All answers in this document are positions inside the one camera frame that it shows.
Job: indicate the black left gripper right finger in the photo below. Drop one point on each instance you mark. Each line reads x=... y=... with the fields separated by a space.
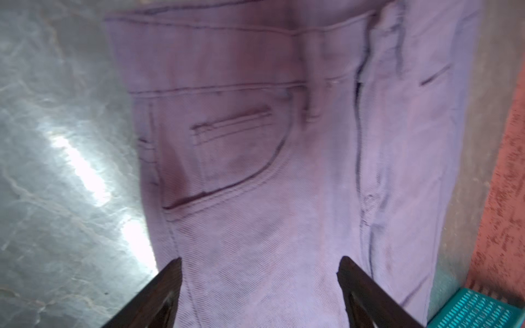
x=367 y=305

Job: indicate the teal plastic basket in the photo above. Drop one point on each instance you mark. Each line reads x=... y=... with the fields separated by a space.
x=471 y=309

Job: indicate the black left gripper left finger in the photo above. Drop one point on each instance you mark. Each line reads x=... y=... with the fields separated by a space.
x=156 y=304

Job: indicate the purple trousers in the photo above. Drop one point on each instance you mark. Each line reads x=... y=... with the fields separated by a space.
x=276 y=137

